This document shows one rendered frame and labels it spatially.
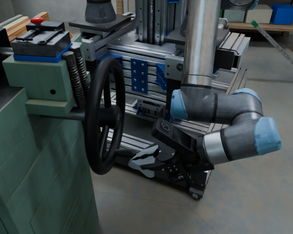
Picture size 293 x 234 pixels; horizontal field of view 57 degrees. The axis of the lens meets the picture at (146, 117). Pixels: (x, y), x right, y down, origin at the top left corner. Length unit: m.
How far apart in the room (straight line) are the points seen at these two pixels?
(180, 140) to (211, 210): 0.93
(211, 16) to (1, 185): 0.59
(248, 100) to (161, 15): 0.76
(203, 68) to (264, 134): 0.21
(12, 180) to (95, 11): 0.91
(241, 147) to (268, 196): 1.08
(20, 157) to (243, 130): 0.50
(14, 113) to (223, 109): 0.47
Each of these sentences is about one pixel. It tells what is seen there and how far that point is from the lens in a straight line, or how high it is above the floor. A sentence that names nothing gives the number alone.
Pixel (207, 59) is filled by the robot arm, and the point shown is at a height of 0.94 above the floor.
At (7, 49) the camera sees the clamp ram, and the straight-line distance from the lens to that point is 0.73.
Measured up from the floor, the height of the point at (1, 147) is 0.83.
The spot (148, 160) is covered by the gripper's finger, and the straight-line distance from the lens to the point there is 0.67.
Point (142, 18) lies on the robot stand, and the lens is 1.36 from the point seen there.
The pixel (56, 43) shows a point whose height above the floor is 1.00.
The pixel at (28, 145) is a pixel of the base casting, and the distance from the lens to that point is 0.71.
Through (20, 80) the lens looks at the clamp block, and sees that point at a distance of 0.67.
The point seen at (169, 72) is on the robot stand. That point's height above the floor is 0.71.
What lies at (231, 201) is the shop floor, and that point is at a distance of 1.57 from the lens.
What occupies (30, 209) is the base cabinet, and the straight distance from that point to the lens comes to 0.78.
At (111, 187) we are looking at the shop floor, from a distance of 1.58.
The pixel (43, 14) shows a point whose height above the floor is 0.94.
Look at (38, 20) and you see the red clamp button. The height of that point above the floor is 1.02.
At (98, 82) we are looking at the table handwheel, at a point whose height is 0.94.
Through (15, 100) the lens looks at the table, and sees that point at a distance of 0.64.
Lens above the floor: 1.20
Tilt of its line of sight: 36 degrees down
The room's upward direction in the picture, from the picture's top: straight up
